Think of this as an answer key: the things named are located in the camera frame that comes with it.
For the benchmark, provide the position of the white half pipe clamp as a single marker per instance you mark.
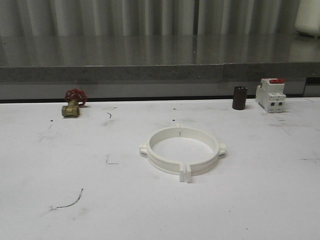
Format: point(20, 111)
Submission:
point(161, 163)
point(202, 164)

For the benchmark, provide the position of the dark brown pipe coupling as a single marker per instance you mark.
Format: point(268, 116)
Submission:
point(239, 97)

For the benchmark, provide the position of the brass valve red handwheel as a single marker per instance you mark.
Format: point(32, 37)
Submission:
point(75, 99)

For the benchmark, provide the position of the grey stone counter slab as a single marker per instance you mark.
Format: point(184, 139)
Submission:
point(201, 58)

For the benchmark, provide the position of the white container in background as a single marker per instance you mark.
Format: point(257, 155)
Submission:
point(308, 18)

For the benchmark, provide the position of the white circuit breaker red switch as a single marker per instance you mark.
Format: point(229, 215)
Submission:
point(269, 95)

